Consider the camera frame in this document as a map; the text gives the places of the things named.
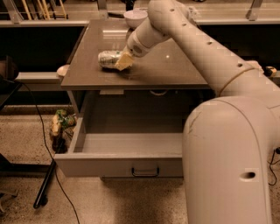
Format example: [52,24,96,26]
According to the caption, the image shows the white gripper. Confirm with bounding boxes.
[115,30,152,71]

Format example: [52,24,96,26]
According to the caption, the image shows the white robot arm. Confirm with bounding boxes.
[116,0,280,224]

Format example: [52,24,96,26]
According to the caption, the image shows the grey drawer cabinet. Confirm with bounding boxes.
[61,20,214,114]

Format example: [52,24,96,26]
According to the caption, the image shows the open grey top drawer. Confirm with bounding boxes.
[55,104,193,178]

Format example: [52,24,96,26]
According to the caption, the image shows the white bowl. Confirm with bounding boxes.
[123,10,148,29]

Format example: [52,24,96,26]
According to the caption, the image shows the white plate at cabinet side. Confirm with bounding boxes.
[57,65,69,77]

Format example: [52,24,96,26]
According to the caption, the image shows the black chair base leg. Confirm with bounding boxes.
[33,160,56,209]

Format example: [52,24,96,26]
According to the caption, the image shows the black cable on floor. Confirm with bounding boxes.
[17,81,81,224]

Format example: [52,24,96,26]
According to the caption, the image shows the black metal drawer handle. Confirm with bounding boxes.
[131,167,160,178]

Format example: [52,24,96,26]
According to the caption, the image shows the black power adapter with cable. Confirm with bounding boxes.
[268,147,280,186]

